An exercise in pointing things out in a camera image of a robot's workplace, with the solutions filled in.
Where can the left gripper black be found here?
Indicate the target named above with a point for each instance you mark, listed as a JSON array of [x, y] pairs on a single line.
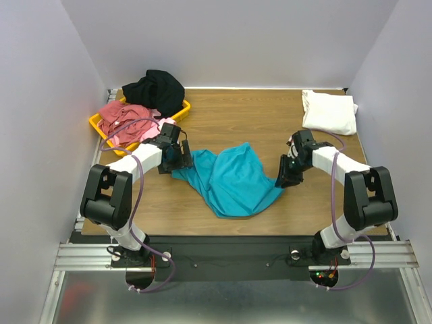
[[183, 161]]

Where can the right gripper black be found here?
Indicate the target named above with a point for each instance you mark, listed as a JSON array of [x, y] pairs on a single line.
[[291, 166]]

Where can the teal t-shirt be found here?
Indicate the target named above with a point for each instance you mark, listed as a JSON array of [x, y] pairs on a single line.
[[233, 183]]

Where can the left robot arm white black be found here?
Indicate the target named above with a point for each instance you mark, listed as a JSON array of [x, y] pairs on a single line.
[[112, 193]]

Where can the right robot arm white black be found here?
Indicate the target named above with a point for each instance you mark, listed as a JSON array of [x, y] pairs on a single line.
[[362, 197]]

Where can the yellow plastic bin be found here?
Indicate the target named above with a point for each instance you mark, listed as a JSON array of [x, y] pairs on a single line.
[[95, 119]]

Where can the black t-shirt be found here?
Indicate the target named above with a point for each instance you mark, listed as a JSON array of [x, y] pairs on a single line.
[[158, 90]]

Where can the folded white t-shirt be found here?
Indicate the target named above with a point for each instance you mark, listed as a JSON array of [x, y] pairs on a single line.
[[329, 112]]

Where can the dusty rose t-shirt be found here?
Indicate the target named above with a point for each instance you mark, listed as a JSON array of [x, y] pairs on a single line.
[[125, 123]]

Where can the right silver knob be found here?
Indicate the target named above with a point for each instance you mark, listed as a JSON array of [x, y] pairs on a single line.
[[295, 255]]

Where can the silver knob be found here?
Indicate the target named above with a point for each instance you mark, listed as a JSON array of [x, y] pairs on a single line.
[[295, 255], [166, 256]]

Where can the left silver knob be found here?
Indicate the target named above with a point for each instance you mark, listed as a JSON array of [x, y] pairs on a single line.
[[166, 256]]

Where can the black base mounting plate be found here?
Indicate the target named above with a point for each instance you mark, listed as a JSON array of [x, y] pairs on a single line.
[[231, 273]]

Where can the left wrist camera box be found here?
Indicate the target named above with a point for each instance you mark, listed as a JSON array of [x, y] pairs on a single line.
[[169, 133]]

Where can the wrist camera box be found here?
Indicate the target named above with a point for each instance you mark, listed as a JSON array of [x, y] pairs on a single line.
[[169, 133], [301, 138]]

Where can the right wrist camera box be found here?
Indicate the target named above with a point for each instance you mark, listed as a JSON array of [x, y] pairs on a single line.
[[301, 138]]

